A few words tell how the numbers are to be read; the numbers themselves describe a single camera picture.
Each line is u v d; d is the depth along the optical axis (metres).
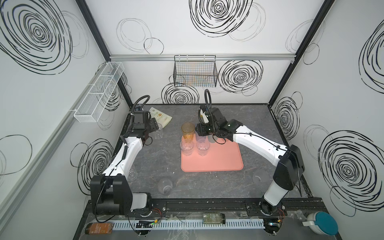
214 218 0.68
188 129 0.89
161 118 1.12
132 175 0.83
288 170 0.45
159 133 1.01
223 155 0.91
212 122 0.62
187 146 0.95
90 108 0.72
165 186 0.80
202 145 0.93
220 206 0.75
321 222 0.64
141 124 0.63
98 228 0.65
